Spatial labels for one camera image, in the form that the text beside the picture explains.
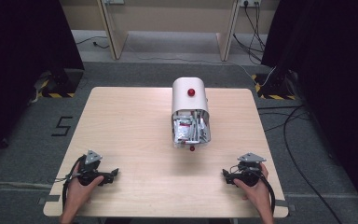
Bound person's right hand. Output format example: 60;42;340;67
233;163;273;216

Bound long black floor cables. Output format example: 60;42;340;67
256;105;344;224

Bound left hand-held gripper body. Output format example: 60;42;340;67
76;149;115;187

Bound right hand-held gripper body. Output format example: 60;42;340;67
231;152;267;188

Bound hand-held gripper black cable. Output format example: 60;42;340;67
62;155;87;213
255;171;277;216

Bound left hand-held gripper black cable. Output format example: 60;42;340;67
62;155;87;213

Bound right hand-held gripper black cable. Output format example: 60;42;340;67
255;171;277;216

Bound black curtain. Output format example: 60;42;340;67
260;0;358;220
0;0;86;166

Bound pile of silver white packets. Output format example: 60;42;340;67
172;111;210;145

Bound light wooden table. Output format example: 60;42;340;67
42;86;290;219

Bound bundle of black power cables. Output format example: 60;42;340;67
232;2;268;65

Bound white desktop bin red knobs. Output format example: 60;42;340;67
171;77;213;153

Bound beige desk frame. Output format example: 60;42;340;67
59;0;282;63

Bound short black floor cable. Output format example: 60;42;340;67
75;35;110;50

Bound stand base yellow black tape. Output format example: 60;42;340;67
32;68;86;99
250;72;296;102

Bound white power strip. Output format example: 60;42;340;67
240;0;262;8

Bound person's left hand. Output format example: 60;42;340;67
63;161;105;213

